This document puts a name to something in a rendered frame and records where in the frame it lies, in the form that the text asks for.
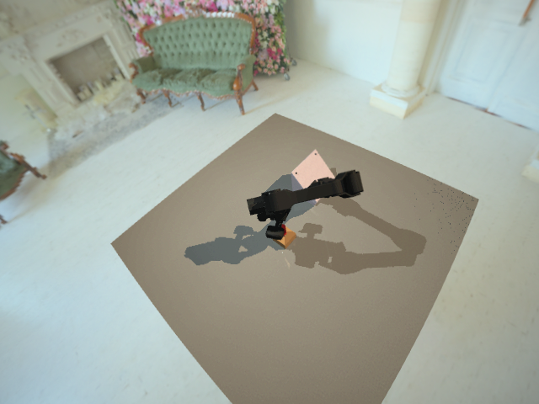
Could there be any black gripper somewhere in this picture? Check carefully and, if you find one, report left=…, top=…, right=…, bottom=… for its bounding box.
left=265, top=208, right=291, bottom=240

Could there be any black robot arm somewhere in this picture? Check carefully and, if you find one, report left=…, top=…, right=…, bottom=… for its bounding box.
left=247, top=170, right=364, bottom=221

